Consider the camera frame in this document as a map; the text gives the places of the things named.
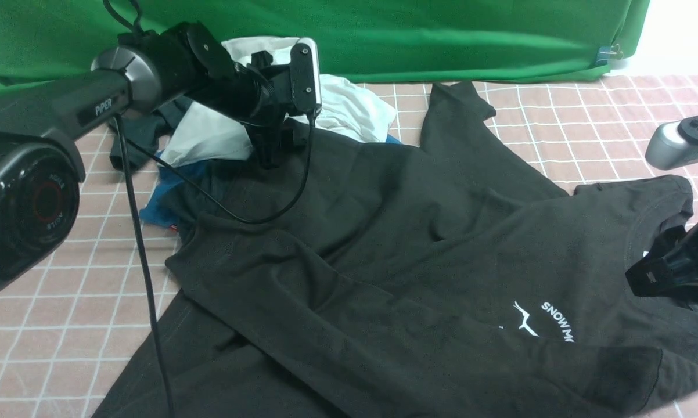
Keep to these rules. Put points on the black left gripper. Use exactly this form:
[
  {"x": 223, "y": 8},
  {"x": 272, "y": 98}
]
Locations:
[{"x": 269, "y": 134}]

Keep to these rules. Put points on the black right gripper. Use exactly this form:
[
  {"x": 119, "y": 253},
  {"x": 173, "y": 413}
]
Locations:
[{"x": 670, "y": 268}]

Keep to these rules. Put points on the dark gray long-sleeve shirt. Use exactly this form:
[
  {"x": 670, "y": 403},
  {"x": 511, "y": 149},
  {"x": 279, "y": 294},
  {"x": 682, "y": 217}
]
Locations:
[{"x": 446, "y": 280}]

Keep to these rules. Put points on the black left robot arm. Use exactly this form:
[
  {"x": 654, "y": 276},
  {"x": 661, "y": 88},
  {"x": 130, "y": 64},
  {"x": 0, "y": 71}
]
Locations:
[{"x": 41, "y": 167}]

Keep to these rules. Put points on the white shirt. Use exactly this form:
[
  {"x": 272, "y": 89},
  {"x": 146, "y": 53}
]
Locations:
[{"x": 347, "y": 109}]

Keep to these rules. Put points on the dark teal shirt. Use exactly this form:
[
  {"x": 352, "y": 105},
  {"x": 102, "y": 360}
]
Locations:
[{"x": 146, "y": 131}]

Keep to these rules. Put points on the green backdrop cloth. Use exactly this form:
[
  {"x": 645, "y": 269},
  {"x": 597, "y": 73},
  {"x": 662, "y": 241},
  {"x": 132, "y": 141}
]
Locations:
[{"x": 364, "y": 41}]

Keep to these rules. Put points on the blue binder clip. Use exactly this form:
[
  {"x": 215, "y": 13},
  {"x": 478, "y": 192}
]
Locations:
[{"x": 608, "y": 54}]

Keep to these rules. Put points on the pink checkered tablecloth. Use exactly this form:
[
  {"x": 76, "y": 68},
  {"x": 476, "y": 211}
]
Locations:
[{"x": 68, "y": 327}]

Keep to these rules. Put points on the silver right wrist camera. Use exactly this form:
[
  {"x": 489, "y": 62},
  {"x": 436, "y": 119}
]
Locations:
[{"x": 674, "y": 144}]

